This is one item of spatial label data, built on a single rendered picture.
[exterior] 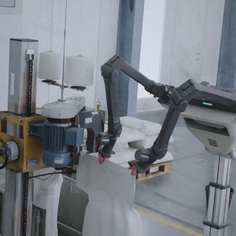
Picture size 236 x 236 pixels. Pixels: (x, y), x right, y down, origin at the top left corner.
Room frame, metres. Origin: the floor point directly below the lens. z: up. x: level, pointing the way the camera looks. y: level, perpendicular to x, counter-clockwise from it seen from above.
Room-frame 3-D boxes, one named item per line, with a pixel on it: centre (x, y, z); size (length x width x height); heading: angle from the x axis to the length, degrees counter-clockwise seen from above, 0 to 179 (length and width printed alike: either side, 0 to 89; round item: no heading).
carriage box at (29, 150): (3.05, 0.49, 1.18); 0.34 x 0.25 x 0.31; 137
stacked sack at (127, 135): (6.11, 0.02, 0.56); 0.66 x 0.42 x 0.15; 137
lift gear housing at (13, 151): (2.90, 0.60, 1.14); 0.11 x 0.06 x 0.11; 47
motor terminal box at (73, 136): (2.84, 0.24, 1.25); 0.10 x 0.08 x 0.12; 162
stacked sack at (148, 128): (6.73, -0.22, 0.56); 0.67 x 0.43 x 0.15; 47
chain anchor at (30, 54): (2.93, 0.51, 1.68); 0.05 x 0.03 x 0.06; 137
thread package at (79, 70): (2.98, 0.24, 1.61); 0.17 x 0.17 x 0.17
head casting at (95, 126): (3.33, 0.28, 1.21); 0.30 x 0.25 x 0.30; 47
